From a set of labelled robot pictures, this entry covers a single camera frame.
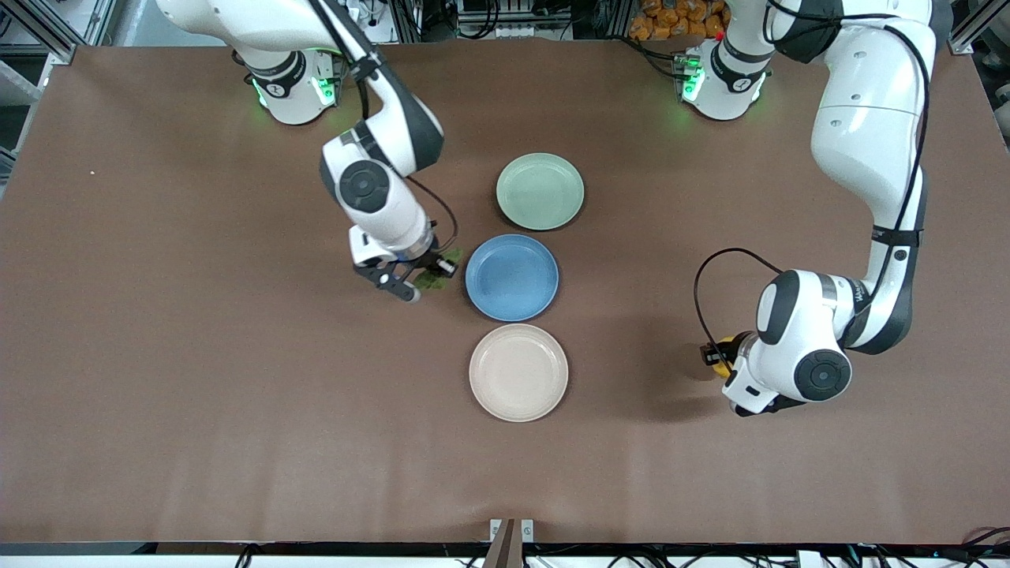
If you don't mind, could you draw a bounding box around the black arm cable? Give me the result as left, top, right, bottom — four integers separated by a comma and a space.
312, 0, 459, 252
694, 0, 933, 352

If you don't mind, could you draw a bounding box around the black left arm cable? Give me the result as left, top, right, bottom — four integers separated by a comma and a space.
694, 0, 933, 352

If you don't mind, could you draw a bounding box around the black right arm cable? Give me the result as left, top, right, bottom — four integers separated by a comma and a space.
312, 0, 459, 252

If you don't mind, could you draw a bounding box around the bag of orange items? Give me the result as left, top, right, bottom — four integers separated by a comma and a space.
630, 0, 728, 42

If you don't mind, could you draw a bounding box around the metal table edge bracket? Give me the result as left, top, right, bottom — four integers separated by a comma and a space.
489, 518, 535, 568

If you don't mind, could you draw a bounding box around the blue plate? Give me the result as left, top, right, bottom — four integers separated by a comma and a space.
465, 234, 560, 323

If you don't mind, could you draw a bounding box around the aluminium frame post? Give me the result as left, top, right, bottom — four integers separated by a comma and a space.
0, 0, 80, 65
945, 0, 1010, 56

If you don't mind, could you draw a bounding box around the green lettuce leaf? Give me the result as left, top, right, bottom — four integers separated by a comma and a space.
416, 247, 464, 291

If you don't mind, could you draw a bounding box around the yellow lemon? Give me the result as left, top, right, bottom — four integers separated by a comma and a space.
713, 334, 752, 380

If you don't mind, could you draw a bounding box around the beige plate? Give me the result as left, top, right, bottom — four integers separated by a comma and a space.
469, 323, 570, 423

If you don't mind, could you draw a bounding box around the light green plate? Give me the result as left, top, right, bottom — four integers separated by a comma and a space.
496, 152, 585, 232

